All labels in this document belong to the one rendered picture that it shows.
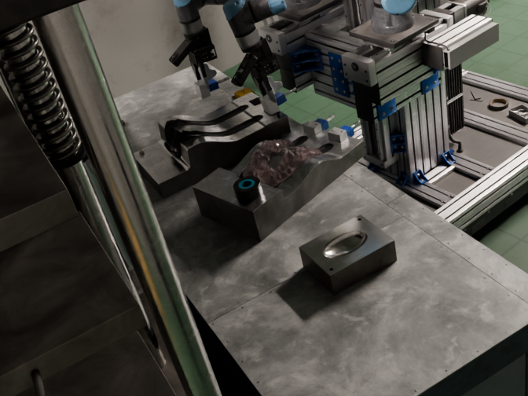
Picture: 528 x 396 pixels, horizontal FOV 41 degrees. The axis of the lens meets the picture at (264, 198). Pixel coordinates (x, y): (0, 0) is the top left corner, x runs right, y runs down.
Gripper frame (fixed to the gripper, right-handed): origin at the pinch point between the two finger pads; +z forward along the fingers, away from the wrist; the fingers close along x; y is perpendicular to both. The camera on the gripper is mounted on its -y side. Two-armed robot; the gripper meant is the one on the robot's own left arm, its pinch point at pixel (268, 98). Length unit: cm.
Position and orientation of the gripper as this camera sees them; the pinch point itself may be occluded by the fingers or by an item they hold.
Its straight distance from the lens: 244.8
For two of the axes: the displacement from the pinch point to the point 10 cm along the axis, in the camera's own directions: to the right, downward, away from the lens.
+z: 3.9, 7.8, 4.9
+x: -4.4, -3.1, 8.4
